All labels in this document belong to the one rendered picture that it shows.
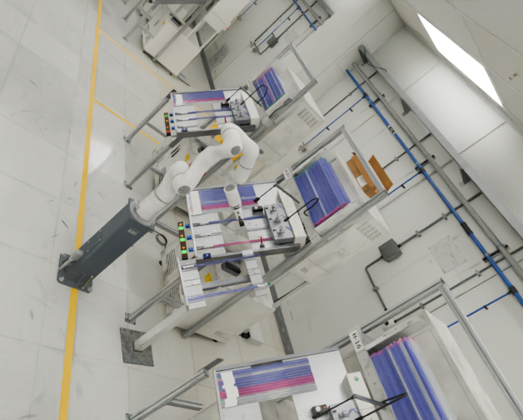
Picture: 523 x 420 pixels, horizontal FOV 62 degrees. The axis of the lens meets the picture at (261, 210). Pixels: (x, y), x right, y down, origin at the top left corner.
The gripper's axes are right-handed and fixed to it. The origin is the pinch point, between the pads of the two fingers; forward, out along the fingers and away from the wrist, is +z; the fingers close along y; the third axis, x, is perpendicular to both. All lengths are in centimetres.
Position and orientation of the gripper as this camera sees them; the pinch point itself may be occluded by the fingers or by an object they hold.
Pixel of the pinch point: (241, 220)
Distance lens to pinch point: 299.5
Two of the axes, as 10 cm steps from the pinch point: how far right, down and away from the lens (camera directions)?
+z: 1.9, 6.7, 7.2
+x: -9.6, 2.9, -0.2
